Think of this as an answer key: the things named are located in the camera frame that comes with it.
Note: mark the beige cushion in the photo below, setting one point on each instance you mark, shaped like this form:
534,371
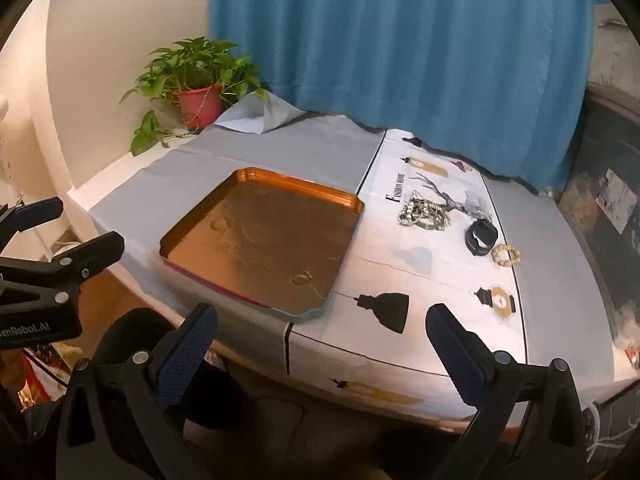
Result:
615,60

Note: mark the grey and white printed tablecloth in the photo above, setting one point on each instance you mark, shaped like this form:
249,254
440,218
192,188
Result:
165,180

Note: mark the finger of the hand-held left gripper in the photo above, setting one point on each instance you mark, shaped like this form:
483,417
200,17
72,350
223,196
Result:
95,252
35,212

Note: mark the dark decorated cabinet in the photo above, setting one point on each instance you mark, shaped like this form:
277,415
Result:
590,260

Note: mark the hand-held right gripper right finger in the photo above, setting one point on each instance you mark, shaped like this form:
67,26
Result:
457,360

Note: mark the green pothos plant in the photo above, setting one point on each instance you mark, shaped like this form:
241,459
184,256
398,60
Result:
200,65

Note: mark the white printed sticker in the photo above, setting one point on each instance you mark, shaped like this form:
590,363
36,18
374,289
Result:
614,200

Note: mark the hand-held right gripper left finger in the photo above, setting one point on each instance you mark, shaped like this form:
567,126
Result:
187,357

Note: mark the blue curtain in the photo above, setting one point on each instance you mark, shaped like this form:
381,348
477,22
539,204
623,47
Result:
400,50

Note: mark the red plastic flower pot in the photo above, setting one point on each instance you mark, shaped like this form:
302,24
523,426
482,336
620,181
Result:
200,105

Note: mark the red patterned bag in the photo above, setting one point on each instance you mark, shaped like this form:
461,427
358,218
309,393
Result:
35,375

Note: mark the copper metal tray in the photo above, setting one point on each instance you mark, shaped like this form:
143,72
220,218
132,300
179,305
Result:
260,240

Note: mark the black smartwatch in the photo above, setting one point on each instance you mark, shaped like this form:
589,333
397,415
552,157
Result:
482,232

